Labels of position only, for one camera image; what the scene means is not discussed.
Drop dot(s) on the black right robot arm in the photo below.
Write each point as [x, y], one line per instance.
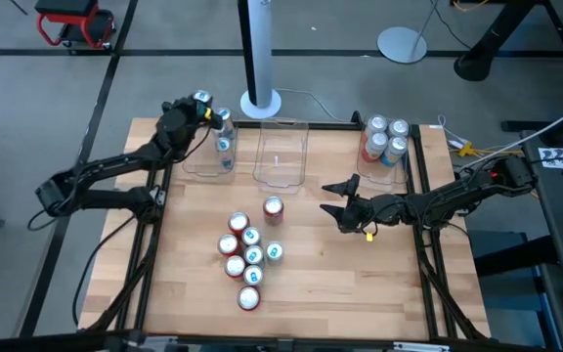
[457, 193]

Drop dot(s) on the pink white Spindrift can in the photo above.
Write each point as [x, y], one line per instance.
[376, 142]

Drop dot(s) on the black desk foot bar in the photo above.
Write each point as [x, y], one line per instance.
[516, 256]

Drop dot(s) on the red white Spindrift can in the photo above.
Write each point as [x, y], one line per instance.
[399, 128]
[376, 123]

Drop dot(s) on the yellow plug connector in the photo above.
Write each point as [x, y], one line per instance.
[467, 148]

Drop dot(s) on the blue white Spindrift can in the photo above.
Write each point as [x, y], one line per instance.
[395, 145]

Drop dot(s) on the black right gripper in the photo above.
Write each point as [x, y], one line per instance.
[374, 210]

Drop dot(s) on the grey round floor stand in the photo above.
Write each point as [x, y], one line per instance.
[401, 46]

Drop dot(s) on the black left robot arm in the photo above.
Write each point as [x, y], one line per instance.
[115, 163]

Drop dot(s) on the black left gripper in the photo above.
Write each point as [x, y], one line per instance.
[193, 116]

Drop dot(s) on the black front beam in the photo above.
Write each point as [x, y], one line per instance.
[42, 343]

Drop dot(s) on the black desk leg frame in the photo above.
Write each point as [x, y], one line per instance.
[477, 63]

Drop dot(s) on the blue silver Red Bull can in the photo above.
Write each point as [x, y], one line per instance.
[253, 254]
[224, 114]
[251, 236]
[253, 275]
[223, 144]
[274, 250]
[202, 96]

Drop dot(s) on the black aluminium table frame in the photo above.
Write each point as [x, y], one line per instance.
[333, 125]

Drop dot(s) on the clear plastic bin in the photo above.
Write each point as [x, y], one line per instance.
[381, 178]
[281, 146]
[203, 166]

